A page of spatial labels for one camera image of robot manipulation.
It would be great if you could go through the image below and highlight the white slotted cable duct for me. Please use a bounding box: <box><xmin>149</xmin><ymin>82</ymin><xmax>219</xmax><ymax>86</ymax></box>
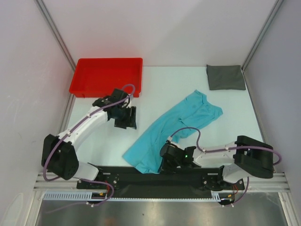
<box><xmin>43</xmin><ymin>190</ymin><xmax>236</xmax><ymax>202</ymax></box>

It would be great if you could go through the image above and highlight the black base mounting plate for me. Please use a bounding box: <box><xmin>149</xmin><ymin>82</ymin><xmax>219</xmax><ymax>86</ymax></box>
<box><xmin>77</xmin><ymin>166</ymin><xmax>245</xmax><ymax>199</ymax></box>

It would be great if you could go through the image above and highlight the left aluminium corner post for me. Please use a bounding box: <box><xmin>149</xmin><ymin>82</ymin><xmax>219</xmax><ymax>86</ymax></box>
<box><xmin>34</xmin><ymin>0</ymin><xmax>76</xmax><ymax>71</ymax></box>

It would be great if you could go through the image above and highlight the aluminium corner post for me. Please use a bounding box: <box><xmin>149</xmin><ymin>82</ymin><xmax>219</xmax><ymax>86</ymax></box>
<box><xmin>241</xmin><ymin>0</ymin><xmax>285</xmax><ymax>73</ymax></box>
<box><xmin>34</xmin><ymin>0</ymin><xmax>76</xmax><ymax>71</ymax></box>

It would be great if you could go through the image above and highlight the light blue t-shirt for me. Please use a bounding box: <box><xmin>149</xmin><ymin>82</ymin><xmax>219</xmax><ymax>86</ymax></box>
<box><xmin>123</xmin><ymin>90</ymin><xmax>223</xmax><ymax>174</ymax></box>

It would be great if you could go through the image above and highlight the folded grey t-shirt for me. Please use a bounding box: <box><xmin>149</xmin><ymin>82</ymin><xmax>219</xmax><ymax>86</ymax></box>
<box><xmin>206</xmin><ymin>65</ymin><xmax>246</xmax><ymax>90</ymax></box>

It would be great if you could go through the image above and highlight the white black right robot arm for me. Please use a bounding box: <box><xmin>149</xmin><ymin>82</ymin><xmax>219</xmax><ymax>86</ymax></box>
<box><xmin>158</xmin><ymin>136</ymin><xmax>275</xmax><ymax>189</ymax></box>

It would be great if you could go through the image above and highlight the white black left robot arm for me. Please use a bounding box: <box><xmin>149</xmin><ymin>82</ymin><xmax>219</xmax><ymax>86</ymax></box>
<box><xmin>41</xmin><ymin>85</ymin><xmax>137</xmax><ymax>188</ymax></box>

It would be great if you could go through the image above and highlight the right aluminium corner post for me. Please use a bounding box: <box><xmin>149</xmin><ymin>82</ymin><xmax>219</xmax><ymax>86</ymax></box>
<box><xmin>241</xmin><ymin>0</ymin><xmax>285</xmax><ymax>73</ymax></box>

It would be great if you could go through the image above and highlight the red plastic tray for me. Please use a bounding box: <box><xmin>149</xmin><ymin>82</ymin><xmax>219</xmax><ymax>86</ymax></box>
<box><xmin>69</xmin><ymin>58</ymin><xmax>143</xmax><ymax>98</ymax></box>

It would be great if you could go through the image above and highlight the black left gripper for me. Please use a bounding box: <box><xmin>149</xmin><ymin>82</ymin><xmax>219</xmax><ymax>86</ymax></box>
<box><xmin>112</xmin><ymin>105</ymin><xmax>136</xmax><ymax>129</ymax></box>

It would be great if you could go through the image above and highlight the aluminium front frame rail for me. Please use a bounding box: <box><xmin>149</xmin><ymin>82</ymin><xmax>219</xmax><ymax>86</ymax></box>
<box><xmin>33</xmin><ymin>173</ymin><xmax>290</xmax><ymax>193</ymax></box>

